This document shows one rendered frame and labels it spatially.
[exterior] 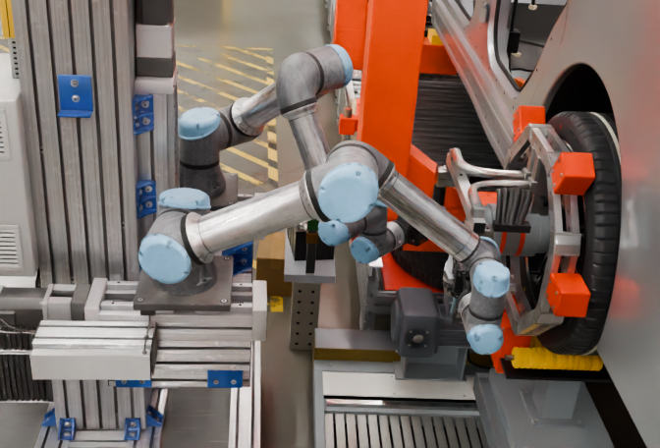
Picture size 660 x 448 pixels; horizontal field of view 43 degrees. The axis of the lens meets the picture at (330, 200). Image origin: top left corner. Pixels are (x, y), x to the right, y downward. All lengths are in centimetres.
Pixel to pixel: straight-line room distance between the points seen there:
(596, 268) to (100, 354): 116
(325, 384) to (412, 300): 42
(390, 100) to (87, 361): 120
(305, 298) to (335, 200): 142
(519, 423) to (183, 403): 101
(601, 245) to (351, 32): 270
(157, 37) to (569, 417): 163
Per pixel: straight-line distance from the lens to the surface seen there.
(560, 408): 267
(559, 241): 206
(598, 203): 207
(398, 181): 183
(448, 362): 304
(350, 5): 447
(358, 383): 292
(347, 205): 166
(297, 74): 206
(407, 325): 272
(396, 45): 252
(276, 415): 289
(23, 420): 263
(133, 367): 198
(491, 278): 179
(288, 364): 310
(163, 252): 178
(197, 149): 236
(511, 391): 276
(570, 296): 204
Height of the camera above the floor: 191
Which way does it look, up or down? 27 degrees down
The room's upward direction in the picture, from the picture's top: 4 degrees clockwise
